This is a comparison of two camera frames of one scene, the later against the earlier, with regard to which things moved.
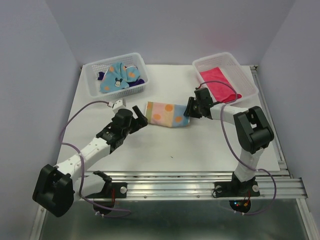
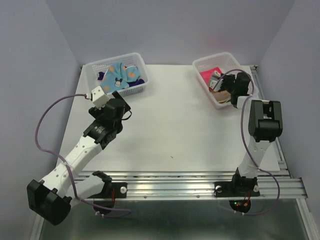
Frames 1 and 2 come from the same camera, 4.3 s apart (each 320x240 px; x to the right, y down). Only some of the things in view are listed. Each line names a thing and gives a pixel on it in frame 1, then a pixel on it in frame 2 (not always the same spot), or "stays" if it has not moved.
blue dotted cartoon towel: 117,76 stays
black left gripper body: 127,130 → 97,112
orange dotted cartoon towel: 168,115 → 222,96
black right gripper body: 197,106 → 228,84
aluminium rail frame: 198,186 stays
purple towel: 138,81 stays
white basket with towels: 120,75 stays
